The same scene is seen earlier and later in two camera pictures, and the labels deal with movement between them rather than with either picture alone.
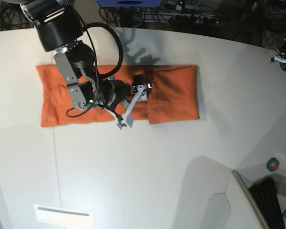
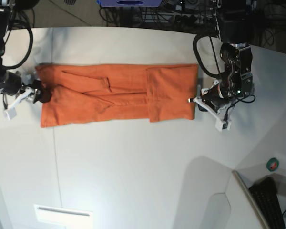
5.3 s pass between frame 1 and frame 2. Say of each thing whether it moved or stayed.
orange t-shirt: stayed
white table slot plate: stayed
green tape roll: stayed
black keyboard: stayed
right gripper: moved
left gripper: moved
